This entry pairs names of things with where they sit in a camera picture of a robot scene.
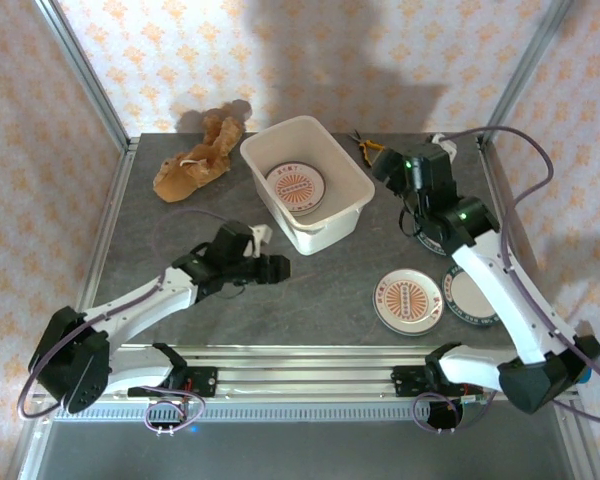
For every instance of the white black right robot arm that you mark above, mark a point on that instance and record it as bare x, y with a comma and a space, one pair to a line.
500, 300

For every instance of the aluminium frame post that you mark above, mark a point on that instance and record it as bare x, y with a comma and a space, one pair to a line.
82, 70
527, 70

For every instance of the white plastic bin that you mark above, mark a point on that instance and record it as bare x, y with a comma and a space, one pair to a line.
340, 170

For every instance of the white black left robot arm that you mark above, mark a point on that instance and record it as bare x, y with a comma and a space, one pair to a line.
140, 305

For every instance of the aluminium front rail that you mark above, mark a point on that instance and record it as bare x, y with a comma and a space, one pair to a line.
300, 375

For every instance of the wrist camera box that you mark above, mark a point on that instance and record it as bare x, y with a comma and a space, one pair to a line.
232, 240
430, 165

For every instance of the blue green plastic object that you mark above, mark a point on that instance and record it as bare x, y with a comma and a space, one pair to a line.
586, 375

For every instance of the brown plush toy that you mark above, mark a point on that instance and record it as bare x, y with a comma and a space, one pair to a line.
190, 175

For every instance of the dark green lettered plate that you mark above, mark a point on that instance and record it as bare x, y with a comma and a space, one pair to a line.
430, 246
467, 295

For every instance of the orange sunburst plate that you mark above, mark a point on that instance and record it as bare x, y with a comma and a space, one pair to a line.
407, 302
295, 190

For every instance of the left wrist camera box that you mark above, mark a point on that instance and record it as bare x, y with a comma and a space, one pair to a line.
232, 240

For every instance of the aluminium side rail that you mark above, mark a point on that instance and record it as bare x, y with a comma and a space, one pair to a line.
106, 220
490, 165

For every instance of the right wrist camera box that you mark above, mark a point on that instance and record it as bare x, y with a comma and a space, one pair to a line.
430, 165

